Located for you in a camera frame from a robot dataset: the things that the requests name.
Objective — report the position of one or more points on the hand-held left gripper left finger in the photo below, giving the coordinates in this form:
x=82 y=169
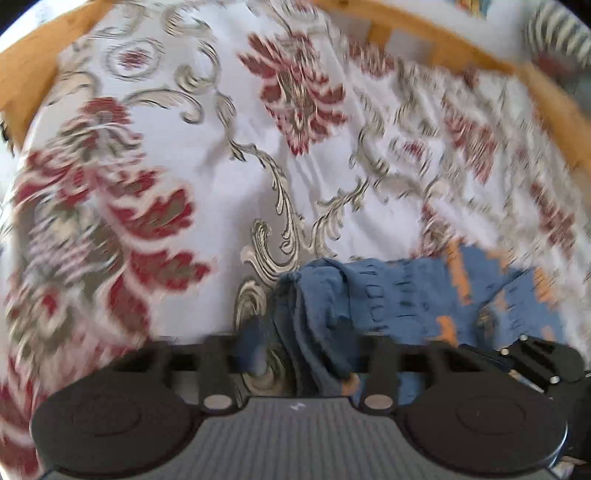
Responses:
x=212 y=364

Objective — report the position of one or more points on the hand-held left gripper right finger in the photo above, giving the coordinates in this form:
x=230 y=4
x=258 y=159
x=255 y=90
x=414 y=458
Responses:
x=385 y=364

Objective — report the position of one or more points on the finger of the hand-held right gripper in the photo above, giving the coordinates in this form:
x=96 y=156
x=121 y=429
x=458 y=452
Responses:
x=545 y=357
x=498 y=367

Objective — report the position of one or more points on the blue pants with orange print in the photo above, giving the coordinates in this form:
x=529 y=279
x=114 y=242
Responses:
x=397 y=300

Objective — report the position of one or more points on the floral bed sheet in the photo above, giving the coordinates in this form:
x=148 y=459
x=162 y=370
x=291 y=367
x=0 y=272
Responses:
x=184 y=184

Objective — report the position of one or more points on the clear bag of clothes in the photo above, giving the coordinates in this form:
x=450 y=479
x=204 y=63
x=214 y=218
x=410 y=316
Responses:
x=561 y=32

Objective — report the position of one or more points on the wooden bed frame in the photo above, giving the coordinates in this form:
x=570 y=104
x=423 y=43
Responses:
x=461 y=46

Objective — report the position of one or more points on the torn colourful wall poster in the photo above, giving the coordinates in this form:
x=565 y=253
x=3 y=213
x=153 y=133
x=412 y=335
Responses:
x=471 y=5

